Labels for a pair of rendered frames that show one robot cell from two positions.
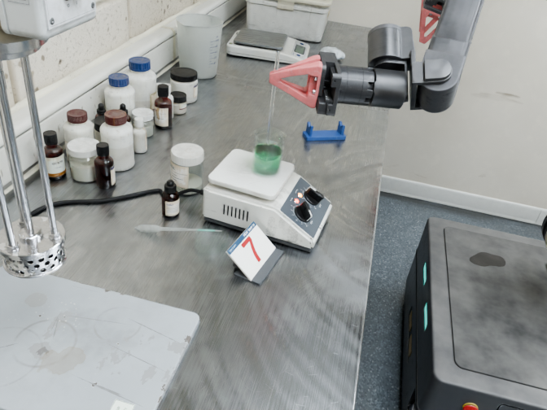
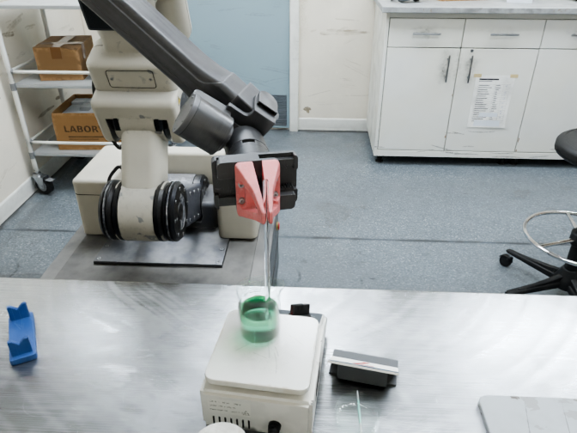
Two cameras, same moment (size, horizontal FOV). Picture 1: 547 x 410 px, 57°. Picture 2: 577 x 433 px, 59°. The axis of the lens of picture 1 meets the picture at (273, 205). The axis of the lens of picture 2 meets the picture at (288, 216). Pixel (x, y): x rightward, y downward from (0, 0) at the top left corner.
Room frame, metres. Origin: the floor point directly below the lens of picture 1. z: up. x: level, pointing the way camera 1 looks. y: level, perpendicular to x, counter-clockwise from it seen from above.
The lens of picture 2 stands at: (0.76, 0.49, 1.28)
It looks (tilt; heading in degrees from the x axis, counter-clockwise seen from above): 30 degrees down; 264
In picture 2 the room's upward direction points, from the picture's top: straight up
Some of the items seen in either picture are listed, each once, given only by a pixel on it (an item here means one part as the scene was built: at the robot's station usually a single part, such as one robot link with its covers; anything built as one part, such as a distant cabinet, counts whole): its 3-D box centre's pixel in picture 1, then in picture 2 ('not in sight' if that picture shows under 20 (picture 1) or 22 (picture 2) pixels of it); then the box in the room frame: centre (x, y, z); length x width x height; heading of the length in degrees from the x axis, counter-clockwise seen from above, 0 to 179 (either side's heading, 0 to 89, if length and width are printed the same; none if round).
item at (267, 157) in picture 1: (268, 153); (261, 310); (0.75, 0.02, 0.87); 0.06 x 0.05 x 0.08; 14
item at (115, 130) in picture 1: (117, 139); not in sight; (0.85, 0.31, 0.80); 0.06 x 0.06 x 0.11
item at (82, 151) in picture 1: (85, 160); not in sight; (0.79, 0.36, 0.78); 0.06 x 0.06 x 0.07
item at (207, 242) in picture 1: (211, 240); (357, 415); (0.64, 0.09, 0.76); 0.06 x 0.06 x 0.02
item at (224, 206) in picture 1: (264, 198); (270, 358); (0.74, 0.02, 0.79); 0.22 x 0.13 x 0.08; 75
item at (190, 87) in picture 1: (183, 85); not in sight; (1.20, 0.26, 0.79); 0.07 x 0.07 x 0.07
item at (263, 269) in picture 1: (255, 251); (364, 361); (0.61, 0.02, 0.77); 0.09 x 0.06 x 0.04; 160
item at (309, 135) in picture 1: (325, 130); (20, 330); (1.09, -0.10, 0.77); 0.10 x 0.03 x 0.04; 110
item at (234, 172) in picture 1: (252, 172); (264, 348); (0.74, 0.04, 0.83); 0.12 x 0.12 x 0.01; 75
